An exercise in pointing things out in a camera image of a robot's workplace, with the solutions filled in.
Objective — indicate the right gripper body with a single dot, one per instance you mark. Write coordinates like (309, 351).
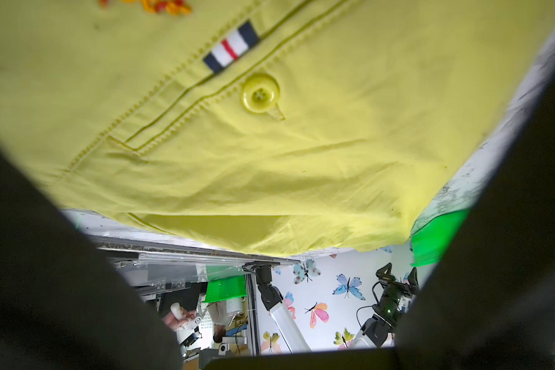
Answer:
(397, 297)

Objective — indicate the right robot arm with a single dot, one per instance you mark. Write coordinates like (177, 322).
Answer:
(373, 333)

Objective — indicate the lime green long pants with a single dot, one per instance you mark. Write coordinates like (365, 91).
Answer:
(263, 127)

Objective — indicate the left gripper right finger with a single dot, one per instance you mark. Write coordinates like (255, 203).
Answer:
(490, 301)

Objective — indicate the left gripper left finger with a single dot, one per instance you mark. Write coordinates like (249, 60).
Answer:
(62, 305)

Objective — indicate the green plastic basket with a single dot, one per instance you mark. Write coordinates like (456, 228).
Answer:
(431, 241)

